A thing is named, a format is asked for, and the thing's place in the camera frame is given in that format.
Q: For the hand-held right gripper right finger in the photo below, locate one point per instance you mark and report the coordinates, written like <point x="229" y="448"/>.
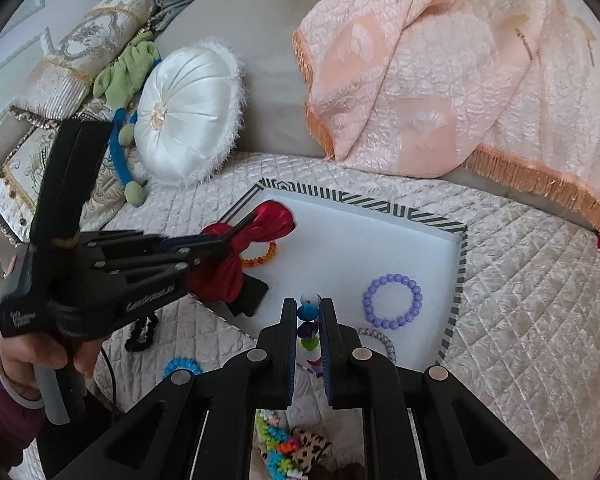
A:
<point x="330" y="370"/>

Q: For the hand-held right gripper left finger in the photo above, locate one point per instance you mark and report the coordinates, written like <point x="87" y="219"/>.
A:
<point x="292" y="350"/>

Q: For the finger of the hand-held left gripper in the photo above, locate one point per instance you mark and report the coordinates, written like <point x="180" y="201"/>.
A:
<point x="130" y="242"/>
<point x="145" y="270"/>

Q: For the red satin hair bow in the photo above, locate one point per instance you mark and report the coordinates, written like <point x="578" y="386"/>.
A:
<point x="220" y="270"/>

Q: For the striped jewelry box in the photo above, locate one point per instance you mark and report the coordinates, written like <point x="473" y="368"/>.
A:
<point x="340" y="240"/>

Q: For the person's left hand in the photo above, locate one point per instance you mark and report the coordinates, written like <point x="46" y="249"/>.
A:
<point x="20" y="360"/>

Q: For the black scrunchie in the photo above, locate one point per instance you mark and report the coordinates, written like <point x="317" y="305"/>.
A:
<point x="140" y="332"/>

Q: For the black cloth piece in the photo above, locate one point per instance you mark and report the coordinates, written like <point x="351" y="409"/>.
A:
<point x="250" y="297"/>

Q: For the leopard print scrunchie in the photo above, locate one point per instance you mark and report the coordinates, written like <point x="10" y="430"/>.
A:
<point x="310" y="447"/>

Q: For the ornate beaded cushion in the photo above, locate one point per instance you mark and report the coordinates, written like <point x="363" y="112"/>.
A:
<point x="15" y="180"/>

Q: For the white round satin cushion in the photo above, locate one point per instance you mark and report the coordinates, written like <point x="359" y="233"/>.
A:
<point x="190" y="110"/>

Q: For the green plush toy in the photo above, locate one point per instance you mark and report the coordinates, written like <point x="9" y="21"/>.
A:
<point x="125" y="75"/>

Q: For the ornate bolster cushion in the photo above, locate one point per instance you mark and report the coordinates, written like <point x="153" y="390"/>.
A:
<point x="75" y="60"/>

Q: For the grey sofa backrest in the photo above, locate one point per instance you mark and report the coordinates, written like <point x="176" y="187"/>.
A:
<point x="270" y="60"/>

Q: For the peach fringed blanket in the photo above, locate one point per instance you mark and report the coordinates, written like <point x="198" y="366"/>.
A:
<point x="430" y="85"/>

